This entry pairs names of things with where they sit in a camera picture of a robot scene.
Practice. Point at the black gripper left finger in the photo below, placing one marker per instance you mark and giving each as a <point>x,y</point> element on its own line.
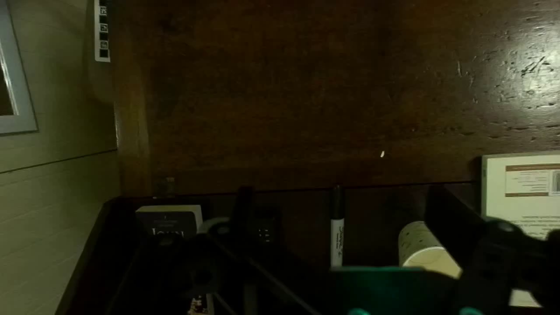
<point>221,271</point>

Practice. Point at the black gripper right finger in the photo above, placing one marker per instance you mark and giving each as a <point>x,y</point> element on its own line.
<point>495,258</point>

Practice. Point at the white speckled paper cup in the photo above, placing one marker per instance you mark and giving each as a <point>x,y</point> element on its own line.
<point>420,250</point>

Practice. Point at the dark wooden cabinet hutch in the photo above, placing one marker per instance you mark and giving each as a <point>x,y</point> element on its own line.
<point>368,283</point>

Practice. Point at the black remote control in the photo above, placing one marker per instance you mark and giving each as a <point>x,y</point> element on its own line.
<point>266,227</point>

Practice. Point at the white paperback book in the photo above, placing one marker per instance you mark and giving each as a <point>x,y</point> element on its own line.
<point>523,190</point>

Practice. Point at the dark novel book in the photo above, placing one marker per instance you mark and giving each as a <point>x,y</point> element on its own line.
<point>170,220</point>

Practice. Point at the black and white marker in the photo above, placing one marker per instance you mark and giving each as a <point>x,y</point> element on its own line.
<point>336,227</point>

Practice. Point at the white framed mirror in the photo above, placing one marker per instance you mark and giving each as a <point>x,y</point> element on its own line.
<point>16,108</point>

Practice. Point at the white power strip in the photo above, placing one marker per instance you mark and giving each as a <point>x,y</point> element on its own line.
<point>102,31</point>

